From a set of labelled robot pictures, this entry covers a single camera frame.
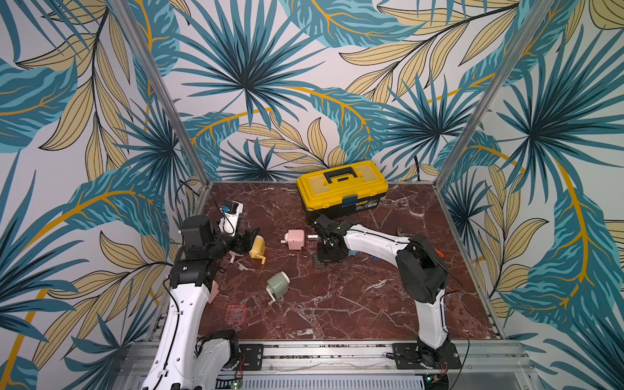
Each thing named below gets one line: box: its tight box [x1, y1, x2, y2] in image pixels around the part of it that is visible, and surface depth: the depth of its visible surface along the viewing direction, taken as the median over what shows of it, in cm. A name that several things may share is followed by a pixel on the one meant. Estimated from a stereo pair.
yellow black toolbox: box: [296, 160, 390, 221], surface depth 99 cm
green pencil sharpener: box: [265, 271, 291, 307], surface depth 83 cm
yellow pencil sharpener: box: [248, 234, 267, 265], surface depth 92 cm
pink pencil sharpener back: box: [280, 229, 305, 250], surface depth 95 cm
